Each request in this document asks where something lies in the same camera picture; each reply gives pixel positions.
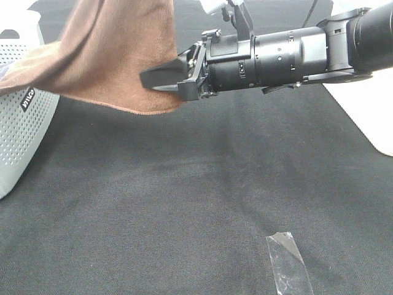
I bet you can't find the brown towel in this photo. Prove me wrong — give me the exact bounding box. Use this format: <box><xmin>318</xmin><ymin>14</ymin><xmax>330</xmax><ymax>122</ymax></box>
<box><xmin>1</xmin><ymin>1</ymin><xmax>181</xmax><ymax>115</ymax></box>

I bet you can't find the black table cloth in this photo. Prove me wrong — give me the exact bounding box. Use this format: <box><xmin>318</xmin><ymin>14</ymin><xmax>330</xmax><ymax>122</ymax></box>
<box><xmin>1</xmin><ymin>1</ymin><xmax>392</xmax><ymax>294</ymax></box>

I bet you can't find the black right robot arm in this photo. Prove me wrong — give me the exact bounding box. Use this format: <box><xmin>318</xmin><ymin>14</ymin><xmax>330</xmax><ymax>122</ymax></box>
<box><xmin>140</xmin><ymin>1</ymin><xmax>392</xmax><ymax>101</ymax></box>

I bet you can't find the clear adhesive tape strip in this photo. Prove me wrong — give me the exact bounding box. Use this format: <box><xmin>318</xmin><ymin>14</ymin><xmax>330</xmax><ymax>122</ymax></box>
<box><xmin>266</xmin><ymin>232</ymin><xmax>314</xmax><ymax>295</ymax></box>

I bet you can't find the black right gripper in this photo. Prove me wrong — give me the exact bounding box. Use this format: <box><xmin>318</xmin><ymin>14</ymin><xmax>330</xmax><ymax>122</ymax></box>
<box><xmin>139</xmin><ymin>29</ymin><xmax>257</xmax><ymax>101</ymax></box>

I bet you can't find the grey perforated laundry basket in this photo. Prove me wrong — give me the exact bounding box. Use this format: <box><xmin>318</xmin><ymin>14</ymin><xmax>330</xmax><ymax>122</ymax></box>
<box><xmin>1</xmin><ymin>9</ymin><xmax>60</xmax><ymax>198</ymax></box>

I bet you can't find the white plastic storage box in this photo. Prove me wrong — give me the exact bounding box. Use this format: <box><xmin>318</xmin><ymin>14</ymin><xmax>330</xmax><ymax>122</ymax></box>
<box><xmin>320</xmin><ymin>1</ymin><xmax>392</xmax><ymax>156</ymax></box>

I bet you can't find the grey cloth in basket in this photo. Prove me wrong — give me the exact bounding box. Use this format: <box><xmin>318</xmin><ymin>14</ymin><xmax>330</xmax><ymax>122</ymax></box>
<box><xmin>0</xmin><ymin>63</ymin><xmax>14</xmax><ymax>81</ymax></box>

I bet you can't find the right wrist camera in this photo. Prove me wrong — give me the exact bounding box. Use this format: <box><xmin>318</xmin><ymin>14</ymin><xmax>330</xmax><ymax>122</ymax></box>
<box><xmin>201</xmin><ymin>0</ymin><xmax>255</xmax><ymax>41</ymax></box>

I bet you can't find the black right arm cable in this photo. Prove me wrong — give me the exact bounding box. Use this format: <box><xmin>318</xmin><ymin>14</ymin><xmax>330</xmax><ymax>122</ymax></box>
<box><xmin>301</xmin><ymin>0</ymin><xmax>319</xmax><ymax>28</ymax></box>

